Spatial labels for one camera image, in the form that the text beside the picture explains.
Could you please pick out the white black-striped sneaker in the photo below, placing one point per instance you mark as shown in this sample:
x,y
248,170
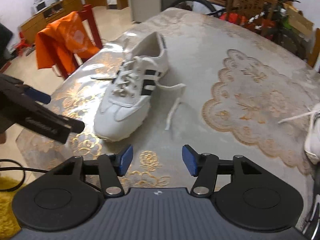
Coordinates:
x,y
126,101

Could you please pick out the wooden dining chair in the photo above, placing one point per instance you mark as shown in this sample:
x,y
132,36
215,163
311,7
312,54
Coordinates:
x,y
254,15

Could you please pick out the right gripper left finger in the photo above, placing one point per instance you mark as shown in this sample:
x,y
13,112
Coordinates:
x,y
109,168

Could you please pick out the cardboard box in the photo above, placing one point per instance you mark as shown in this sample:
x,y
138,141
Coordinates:
x,y
298,22

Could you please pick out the red wooden chair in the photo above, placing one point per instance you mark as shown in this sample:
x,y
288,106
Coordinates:
x,y
75,34

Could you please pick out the person's left hand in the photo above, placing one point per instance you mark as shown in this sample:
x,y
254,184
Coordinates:
x,y
3,137

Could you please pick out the orange bag on chair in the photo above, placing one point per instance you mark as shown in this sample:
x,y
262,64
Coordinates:
x,y
44,47

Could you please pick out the wooden sideboard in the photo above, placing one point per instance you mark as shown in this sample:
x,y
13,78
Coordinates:
x,y
47,15

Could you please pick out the wooden chair by wall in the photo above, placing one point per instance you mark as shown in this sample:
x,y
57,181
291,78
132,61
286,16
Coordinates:
x,y
313,56

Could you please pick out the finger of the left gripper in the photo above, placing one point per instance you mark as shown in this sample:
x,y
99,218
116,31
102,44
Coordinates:
x,y
37,95
72,124

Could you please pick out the yellow sleeve forearm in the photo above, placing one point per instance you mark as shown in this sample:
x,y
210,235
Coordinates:
x,y
9,226

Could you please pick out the cream shoelace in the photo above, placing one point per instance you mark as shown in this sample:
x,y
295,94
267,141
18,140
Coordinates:
x,y
177,90

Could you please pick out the white microwave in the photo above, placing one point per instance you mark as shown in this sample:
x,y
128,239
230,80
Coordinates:
x,y
39,5

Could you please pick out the black bicycle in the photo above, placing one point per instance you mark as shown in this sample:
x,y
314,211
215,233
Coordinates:
x,y
279,32

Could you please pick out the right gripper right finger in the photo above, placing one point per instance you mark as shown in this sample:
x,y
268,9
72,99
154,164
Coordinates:
x,y
205,168

